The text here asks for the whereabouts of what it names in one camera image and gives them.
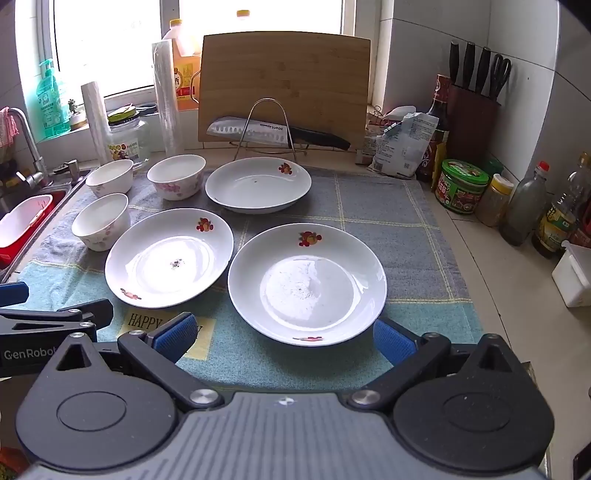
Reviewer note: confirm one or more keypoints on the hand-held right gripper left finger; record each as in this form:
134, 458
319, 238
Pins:
175, 337

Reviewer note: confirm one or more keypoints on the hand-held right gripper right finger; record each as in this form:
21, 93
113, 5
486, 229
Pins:
392, 341

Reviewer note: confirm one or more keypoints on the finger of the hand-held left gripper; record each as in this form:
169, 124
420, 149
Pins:
87, 314
14, 294

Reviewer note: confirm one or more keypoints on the white floral bowl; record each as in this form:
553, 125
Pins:
178, 189
108, 184
99, 235

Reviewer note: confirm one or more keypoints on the red basin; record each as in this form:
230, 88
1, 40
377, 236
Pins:
9, 258

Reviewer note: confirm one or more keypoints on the white colander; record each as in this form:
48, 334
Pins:
23, 221

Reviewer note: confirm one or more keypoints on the grey checked towel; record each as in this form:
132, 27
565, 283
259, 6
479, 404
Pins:
392, 221

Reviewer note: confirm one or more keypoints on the stainless steel sink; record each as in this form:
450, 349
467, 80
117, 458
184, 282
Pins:
69, 187

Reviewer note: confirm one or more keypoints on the metal sink fitting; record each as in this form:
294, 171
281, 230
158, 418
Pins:
71, 168

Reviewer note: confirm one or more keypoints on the metal faucet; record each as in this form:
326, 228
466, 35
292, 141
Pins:
30, 143

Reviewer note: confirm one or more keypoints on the green lidded sauce jar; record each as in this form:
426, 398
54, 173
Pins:
461, 194

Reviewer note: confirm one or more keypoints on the pink cloth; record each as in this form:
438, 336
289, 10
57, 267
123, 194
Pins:
7, 129

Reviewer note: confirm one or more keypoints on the glass jar green lid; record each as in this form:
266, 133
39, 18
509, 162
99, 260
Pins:
124, 147

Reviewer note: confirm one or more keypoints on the yellow lidded spice jar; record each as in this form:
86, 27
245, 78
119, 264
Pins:
491, 203

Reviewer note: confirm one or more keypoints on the small plant figurine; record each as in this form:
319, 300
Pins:
76, 121

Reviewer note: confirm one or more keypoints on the red capped clear bottle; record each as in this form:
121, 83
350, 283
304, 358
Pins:
521, 207

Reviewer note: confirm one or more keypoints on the green soap bottle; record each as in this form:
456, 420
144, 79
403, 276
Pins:
51, 110

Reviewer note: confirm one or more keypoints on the small yellow bottle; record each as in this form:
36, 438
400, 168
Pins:
441, 157

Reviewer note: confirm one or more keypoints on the white plastic box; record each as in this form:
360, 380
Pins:
572, 277

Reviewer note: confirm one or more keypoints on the white printed packet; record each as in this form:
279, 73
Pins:
406, 147

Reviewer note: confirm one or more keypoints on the red and white packet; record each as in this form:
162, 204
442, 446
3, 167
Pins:
369, 147

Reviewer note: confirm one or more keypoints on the dark teal dish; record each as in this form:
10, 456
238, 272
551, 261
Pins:
147, 110

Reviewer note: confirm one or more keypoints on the red sauce bottle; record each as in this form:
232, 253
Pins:
581, 230

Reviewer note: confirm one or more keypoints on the dark red knife block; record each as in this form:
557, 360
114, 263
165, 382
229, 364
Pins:
471, 124

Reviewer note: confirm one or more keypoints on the tall plastic wrap roll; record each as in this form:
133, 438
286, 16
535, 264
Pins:
166, 92

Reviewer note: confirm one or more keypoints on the dark soy sauce bottle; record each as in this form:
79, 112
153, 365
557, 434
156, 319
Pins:
438, 106

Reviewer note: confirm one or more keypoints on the orange oil jug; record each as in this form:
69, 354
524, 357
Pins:
187, 78

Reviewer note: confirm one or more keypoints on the window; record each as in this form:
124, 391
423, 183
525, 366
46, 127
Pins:
115, 46

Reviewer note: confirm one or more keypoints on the black kitchen scissors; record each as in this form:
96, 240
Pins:
497, 83

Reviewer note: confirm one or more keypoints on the bamboo cutting board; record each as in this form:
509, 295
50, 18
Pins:
286, 69

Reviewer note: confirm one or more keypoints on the yellow capped bottle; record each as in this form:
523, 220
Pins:
243, 16

